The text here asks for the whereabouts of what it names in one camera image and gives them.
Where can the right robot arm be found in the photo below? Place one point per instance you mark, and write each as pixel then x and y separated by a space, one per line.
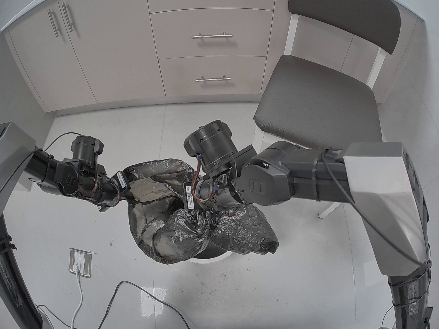
pixel 377 190

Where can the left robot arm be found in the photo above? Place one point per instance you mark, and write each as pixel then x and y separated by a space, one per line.
pixel 51 173

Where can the white trash bin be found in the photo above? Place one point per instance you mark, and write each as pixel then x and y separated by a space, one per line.
pixel 209 260

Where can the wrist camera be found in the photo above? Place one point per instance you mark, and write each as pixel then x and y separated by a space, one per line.
pixel 121 183
pixel 189 195

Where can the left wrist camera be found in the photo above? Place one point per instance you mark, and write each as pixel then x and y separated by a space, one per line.
pixel 121 183

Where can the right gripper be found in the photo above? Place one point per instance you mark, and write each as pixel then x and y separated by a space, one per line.
pixel 216 194

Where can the grey chair with white legs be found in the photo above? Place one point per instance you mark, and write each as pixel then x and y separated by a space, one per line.
pixel 319 108

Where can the black plastic bag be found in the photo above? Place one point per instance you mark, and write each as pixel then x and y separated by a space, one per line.
pixel 178 231

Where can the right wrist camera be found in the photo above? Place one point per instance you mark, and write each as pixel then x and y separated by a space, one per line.
pixel 189 195

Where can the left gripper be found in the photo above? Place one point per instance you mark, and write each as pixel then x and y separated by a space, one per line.
pixel 104 192

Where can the beige cabinet with drawers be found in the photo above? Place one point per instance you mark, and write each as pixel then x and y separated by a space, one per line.
pixel 113 46

